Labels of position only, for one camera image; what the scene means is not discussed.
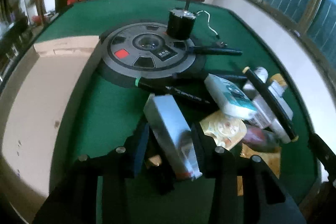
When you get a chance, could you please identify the clear red-label bottle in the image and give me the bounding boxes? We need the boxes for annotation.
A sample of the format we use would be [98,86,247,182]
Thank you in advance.
[241,124,281,153]

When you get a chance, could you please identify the black cylindrical motor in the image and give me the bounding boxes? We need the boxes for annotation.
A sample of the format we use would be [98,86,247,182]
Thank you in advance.
[166,0,197,40]

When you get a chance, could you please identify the teal cartoon tissue pack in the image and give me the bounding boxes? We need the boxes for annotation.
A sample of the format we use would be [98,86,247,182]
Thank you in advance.
[204,74,257,120]

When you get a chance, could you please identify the flat cardboard tray box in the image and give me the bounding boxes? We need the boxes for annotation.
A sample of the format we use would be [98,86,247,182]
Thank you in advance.
[1,35,101,223]

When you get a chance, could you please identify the black pen green band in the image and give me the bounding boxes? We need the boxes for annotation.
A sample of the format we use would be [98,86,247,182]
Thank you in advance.
[134,77,210,104]

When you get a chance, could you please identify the cream round-dial compact case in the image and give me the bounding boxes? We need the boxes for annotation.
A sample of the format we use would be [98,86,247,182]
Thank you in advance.
[199,110,247,151]

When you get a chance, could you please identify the black pen blue band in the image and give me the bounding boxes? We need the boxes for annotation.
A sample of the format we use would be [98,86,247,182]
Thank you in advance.
[186,46,243,56]

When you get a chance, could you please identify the white pill bottle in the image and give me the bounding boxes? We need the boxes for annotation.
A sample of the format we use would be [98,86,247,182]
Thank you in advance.
[243,67,268,100]

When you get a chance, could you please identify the black stick gold ends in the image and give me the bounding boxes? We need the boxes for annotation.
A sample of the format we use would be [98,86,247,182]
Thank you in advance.
[243,67,298,142]

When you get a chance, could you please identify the white medicine box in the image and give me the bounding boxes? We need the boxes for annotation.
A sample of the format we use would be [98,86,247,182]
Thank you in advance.
[249,94,291,144]

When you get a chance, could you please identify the silver red-ended carton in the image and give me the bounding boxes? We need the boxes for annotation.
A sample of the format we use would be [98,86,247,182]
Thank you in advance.
[143,94,202,180]

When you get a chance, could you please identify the grey round weight plate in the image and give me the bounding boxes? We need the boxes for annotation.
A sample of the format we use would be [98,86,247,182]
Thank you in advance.
[97,20,206,88]

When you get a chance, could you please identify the white cable with plug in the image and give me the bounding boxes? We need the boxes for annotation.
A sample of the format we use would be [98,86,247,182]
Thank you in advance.
[196,9,228,48]

